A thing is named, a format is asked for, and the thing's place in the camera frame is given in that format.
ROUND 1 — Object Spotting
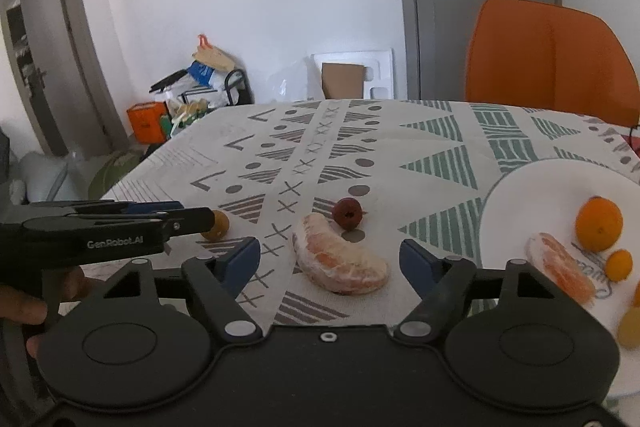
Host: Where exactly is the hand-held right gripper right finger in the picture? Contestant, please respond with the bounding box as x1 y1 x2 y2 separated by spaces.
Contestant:
394 238 553 344

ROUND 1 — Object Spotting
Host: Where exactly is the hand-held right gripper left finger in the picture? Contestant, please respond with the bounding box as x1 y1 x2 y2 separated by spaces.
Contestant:
102 237 264 344

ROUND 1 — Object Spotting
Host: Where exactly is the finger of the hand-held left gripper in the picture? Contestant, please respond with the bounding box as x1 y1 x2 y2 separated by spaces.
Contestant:
22 206 217 238
30 200 185 216

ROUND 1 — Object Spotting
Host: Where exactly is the brown kiwi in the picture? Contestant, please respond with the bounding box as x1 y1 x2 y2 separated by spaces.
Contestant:
616 309 640 349
200 210 231 243

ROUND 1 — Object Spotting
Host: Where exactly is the peeled pomelo segment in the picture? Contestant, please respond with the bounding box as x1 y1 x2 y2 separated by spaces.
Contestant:
292 213 390 295
527 232 598 306

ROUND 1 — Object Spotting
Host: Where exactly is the dark red round fruit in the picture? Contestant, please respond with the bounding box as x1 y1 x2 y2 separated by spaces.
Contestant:
331 198 363 230

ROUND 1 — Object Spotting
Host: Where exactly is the white plate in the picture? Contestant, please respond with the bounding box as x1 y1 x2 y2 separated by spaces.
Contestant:
479 157 640 413

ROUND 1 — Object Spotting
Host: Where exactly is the large orange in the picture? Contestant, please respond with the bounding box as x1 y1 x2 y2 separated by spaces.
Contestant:
575 196 624 254

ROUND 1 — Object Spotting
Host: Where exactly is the person's left hand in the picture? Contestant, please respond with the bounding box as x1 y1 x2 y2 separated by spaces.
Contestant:
0 266 97 360

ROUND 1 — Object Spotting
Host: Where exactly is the green camouflage bag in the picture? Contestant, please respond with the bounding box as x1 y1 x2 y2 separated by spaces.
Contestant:
89 149 143 200

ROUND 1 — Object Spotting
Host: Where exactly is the orange box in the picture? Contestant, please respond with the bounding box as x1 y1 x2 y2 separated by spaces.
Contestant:
126 102 168 144

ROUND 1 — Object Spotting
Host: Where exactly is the grey plastic bag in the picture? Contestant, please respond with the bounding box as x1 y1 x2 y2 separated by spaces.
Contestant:
17 152 88 202

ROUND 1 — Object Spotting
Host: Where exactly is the pale yellow bundle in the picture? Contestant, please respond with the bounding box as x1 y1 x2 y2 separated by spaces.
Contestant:
170 99 208 128

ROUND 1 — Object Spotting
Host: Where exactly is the patterned tablecloth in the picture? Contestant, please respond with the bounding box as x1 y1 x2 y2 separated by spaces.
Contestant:
100 99 640 413

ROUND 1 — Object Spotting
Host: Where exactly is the black long object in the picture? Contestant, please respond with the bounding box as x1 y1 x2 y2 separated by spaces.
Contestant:
150 69 188 94

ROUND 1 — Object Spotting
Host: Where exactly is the blue and white bag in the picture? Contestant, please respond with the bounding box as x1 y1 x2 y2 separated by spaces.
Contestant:
187 61 228 90

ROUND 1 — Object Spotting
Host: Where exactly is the clear plastic bag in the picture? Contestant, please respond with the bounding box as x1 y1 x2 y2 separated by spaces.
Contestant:
267 57 323 104

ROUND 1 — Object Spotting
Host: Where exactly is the brown cardboard piece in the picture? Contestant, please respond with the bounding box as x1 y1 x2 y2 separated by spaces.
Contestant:
321 63 366 100

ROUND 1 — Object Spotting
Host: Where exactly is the white foam packing board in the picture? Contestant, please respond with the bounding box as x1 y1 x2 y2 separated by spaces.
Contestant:
311 48 395 100

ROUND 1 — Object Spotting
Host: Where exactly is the orange chair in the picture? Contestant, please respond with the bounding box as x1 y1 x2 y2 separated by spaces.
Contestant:
465 0 640 128

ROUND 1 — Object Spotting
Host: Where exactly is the grey door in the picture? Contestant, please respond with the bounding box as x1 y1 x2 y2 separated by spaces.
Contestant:
392 0 563 101

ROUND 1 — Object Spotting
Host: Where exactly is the grey door frame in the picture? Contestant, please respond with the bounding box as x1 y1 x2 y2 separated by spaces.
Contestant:
0 0 126 158

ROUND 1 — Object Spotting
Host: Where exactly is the paper bag with orange handle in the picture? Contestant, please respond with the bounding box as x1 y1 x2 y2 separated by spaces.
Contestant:
192 34 236 72

